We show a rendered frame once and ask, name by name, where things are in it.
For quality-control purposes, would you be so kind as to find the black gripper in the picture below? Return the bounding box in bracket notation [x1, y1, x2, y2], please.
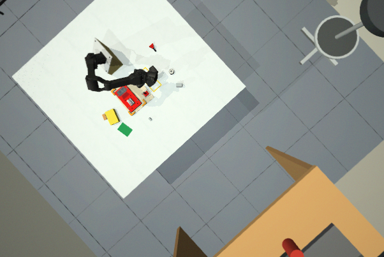
[137, 66, 158, 88]

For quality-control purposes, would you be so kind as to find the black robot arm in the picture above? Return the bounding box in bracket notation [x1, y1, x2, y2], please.
[84, 52, 158, 92]

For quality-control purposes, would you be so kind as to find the green flat rectangle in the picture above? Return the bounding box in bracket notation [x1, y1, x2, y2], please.
[118, 123, 133, 137]

